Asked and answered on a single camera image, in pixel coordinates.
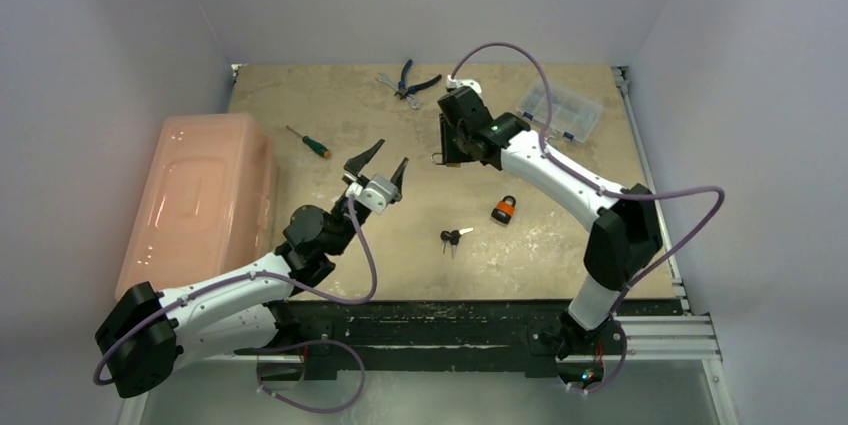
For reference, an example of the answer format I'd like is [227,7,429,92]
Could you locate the black key bunch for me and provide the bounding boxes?
[440,227,474,259]

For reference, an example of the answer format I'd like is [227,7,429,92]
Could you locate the orange black padlock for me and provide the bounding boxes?
[490,195,517,225]

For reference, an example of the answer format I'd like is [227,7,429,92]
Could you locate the brass padlock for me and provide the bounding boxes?
[430,152,461,167]

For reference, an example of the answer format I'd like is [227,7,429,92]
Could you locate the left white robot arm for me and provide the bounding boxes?
[93,140,409,398]

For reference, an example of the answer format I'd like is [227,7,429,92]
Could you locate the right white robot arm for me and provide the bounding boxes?
[438,86,663,358]

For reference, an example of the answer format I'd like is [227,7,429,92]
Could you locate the small silver wrench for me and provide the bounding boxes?
[375,73,423,110]

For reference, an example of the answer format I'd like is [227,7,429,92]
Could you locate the blue black pliers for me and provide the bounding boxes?
[394,58,443,101]

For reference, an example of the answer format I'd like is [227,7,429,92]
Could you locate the clear plastic organizer box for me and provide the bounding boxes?
[517,80,604,143]

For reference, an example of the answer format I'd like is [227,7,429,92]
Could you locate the pink plastic storage box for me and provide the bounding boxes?
[114,113,278,299]

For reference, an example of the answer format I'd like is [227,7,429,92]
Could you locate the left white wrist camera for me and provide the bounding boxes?
[344,174,402,214]

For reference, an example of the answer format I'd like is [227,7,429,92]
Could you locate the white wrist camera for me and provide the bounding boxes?
[445,75,483,96]
[344,174,402,214]

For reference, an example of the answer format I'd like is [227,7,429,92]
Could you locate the green handled screwdriver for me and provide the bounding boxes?
[285,125,332,158]

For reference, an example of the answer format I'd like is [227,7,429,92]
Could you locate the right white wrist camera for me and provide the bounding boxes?
[445,75,483,96]

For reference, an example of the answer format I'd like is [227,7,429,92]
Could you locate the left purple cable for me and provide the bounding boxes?
[92,196,380,388]

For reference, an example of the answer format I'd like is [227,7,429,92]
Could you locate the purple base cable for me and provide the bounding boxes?
[255,339,367,415]

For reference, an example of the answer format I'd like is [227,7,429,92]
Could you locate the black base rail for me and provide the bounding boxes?
[235,296,627,382]

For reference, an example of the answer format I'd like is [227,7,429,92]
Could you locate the aluminium frame rail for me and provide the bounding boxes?
[611,65,740,425]

